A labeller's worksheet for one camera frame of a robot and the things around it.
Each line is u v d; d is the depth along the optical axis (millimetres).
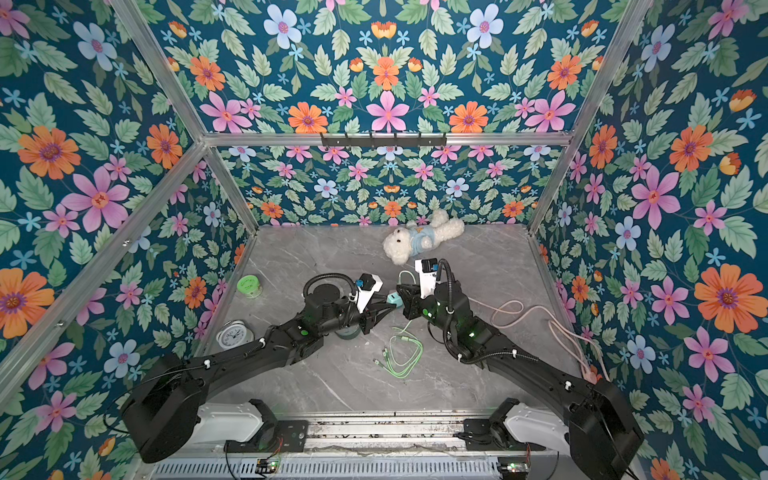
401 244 1045
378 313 706
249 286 973
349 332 859
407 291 741
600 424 396
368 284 651
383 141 935
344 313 675
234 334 883
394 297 748
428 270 651
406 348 891
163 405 412
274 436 676
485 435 735
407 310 665
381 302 766
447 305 553
